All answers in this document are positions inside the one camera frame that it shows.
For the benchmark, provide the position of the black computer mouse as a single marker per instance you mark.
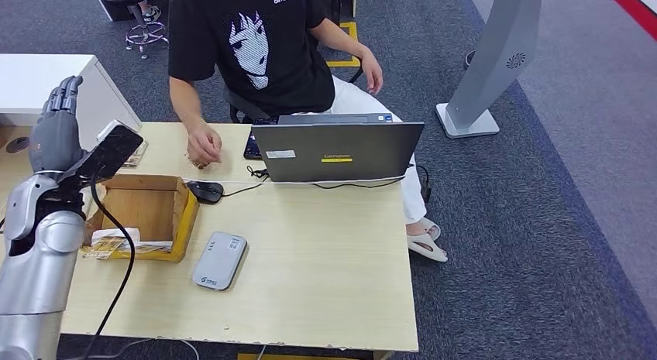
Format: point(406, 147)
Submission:
point(205, 192)

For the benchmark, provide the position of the grey kiosk stand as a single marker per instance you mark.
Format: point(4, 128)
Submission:
point(490, 60)

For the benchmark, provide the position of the person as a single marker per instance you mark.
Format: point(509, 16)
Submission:
point(277, 45)

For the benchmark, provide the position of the chrome stool base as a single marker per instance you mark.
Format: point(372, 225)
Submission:
point(147, 36)

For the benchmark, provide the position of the person's right hand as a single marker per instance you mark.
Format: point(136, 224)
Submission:
point(204, 145)

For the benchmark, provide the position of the white paper sheet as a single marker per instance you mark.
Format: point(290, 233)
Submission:
point(120, 234)

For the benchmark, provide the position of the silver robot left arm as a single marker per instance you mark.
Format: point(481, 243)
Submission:
point(36, 265)

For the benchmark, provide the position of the white cabinet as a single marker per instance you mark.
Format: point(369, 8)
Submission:
point(20, 83)

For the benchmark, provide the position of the open cardboard box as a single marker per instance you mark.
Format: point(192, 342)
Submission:
point(149, 209)

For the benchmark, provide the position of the person's left forearm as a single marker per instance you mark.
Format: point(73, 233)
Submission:
point(341, 38)

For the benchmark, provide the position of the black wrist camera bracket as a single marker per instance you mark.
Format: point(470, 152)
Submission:
point(110, 150)

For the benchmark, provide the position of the white sandal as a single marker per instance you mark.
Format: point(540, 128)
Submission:
point(430, 228)
point(427, 248)

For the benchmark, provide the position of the grey card reader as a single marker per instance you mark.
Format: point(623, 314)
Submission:
point(219, 261)

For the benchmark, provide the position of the person's right forearm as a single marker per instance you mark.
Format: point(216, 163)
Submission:
point(184, 101)

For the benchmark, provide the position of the grey laptop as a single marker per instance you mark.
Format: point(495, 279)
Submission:
point(336, 152)

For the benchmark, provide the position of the yellow floor tape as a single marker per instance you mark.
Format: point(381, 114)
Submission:
point(343, 63)

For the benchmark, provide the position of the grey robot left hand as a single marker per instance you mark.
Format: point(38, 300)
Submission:
point(54, 137)

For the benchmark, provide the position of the person's left hand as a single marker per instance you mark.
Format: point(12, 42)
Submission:
point(373, 73)

